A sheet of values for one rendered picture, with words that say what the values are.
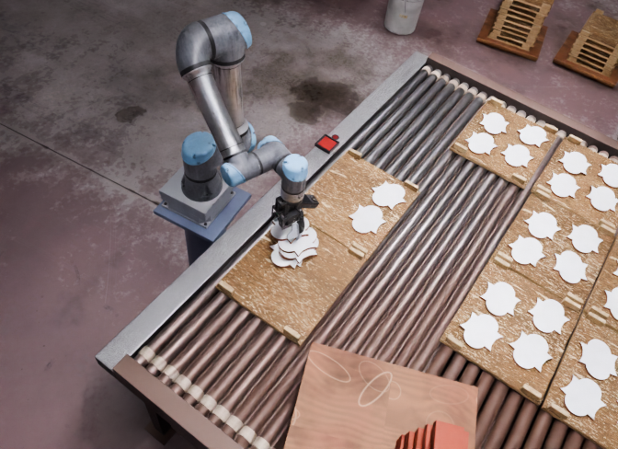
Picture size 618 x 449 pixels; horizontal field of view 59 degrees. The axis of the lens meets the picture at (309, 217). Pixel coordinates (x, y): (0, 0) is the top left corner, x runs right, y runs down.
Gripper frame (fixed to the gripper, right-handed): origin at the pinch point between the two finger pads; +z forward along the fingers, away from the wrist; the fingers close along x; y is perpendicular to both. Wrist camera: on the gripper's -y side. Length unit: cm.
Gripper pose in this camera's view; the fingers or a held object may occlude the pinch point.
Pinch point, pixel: (292, 229)
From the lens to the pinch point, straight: 191.7
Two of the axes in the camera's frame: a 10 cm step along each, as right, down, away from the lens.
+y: -8.3, 3.9, -4.0
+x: 5.5, 6.9, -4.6
